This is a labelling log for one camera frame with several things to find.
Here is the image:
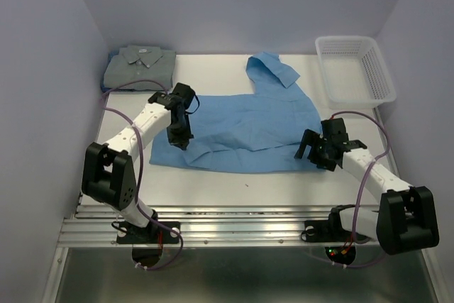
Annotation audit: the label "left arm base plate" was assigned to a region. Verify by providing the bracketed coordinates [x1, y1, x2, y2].
[111, 221, 180, 245]

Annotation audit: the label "folded blue shirt under grey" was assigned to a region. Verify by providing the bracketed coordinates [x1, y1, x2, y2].
[100, 50, 119, 93]

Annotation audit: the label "white plastic basket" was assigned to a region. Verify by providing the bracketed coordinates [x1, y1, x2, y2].
[315, 35, 397, 110]

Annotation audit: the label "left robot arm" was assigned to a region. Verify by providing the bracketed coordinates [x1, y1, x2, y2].
[82, 83, 196, 242]

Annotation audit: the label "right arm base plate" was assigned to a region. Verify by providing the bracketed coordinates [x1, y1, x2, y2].
[300, 220, 351, 243]

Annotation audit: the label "light blue long sleeve shirt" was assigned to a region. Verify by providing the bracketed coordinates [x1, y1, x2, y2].
[149, 52, 321, 173]

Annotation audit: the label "aluminium rail frame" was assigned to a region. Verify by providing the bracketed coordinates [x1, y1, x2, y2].
[58, 160, 436, 247]

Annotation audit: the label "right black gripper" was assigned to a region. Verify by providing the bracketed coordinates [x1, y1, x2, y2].
[294, 128, 336, 170]

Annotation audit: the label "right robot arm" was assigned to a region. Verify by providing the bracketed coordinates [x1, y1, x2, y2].
[295, 119, 440, 255]

